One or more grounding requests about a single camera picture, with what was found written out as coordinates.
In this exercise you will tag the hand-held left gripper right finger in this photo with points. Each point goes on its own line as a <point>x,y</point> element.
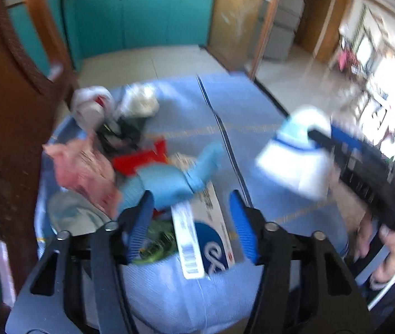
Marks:
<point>241,222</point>

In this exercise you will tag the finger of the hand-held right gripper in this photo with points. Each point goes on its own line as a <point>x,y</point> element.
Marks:
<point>345,138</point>
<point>321,140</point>

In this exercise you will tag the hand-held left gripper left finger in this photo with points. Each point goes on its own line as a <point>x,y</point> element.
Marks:
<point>141,217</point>

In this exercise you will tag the blue rubber glove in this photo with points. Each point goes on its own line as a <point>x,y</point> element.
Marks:
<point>169,181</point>

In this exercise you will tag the person's right hand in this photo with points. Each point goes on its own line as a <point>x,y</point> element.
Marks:
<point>392,245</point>

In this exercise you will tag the white and blue carton box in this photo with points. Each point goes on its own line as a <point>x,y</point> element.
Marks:
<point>208,236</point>

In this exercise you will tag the red wrapper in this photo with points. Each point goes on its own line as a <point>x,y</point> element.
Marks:
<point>134,161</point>

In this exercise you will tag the silver foil bag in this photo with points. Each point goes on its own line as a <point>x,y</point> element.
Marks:
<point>72,212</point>

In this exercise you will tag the pink plastic bag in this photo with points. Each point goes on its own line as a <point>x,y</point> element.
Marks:
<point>86,170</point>

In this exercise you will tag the blue tablecloth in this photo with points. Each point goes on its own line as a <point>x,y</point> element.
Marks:
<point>253,111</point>

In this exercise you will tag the pink cloth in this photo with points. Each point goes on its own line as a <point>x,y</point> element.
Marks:
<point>345,59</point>

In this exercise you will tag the black and green wrapper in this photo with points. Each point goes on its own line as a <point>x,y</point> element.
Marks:
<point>121,134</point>

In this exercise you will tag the white crumpled bag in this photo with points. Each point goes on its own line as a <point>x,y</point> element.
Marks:
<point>138,99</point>

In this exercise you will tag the brown wooden door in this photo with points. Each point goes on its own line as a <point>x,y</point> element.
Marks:
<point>317,21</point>

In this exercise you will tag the white and red plastic bag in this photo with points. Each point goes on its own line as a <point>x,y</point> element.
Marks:
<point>89,108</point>

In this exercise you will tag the grey drawer cabinet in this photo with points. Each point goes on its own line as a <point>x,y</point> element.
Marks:
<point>284,17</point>

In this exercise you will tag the wooden pillar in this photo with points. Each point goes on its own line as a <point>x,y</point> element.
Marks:
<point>239,17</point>

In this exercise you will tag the brown wooden chair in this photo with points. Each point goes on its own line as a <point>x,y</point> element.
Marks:
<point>6,111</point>

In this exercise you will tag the teal cabinet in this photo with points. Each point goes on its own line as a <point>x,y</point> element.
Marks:
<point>141,17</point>

